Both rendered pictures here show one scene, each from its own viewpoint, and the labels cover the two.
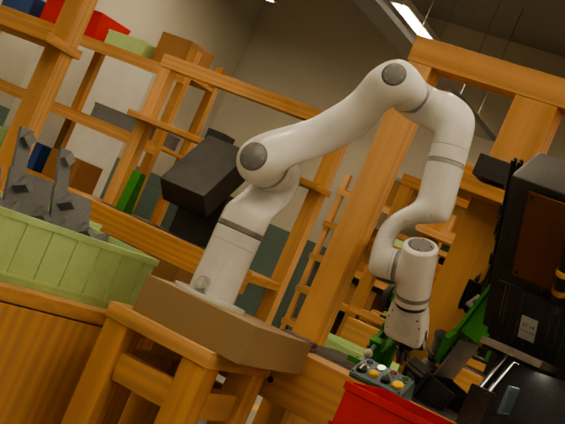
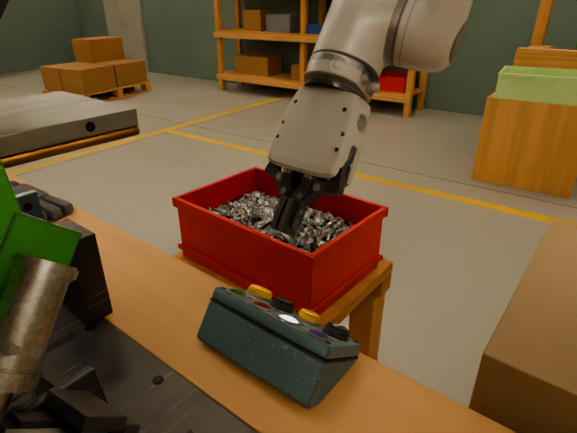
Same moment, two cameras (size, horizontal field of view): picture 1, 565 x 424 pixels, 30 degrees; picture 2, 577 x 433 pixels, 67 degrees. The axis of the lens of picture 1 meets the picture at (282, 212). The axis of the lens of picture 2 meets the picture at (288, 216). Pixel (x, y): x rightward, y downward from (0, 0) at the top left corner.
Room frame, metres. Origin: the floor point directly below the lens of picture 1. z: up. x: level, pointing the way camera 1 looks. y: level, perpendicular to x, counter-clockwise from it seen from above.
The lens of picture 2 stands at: (3.03, -0.33, 1.23)
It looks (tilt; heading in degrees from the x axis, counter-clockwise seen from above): 27 degrees down; 190
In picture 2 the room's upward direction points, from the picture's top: straight up
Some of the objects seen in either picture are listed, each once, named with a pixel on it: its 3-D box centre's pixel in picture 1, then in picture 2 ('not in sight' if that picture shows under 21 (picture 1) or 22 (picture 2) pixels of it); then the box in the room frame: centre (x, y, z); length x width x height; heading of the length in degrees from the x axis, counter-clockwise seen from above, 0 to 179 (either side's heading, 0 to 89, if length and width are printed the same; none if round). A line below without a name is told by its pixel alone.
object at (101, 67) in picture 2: not in sight; (95, 68); (-2.78, -4.06, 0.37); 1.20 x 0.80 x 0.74; 162
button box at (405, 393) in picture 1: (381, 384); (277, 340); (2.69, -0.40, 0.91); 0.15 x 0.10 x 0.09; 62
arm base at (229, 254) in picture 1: (224, 265); not in sight; (2.64, 0.08, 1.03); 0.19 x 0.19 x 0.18
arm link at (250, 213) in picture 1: (263, 191); not in sight; (2.68, 0.06, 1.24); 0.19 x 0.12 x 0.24; 157
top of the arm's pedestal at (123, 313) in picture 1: (191, 340); not in sight; (2.64, 0.08, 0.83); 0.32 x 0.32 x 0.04; 61
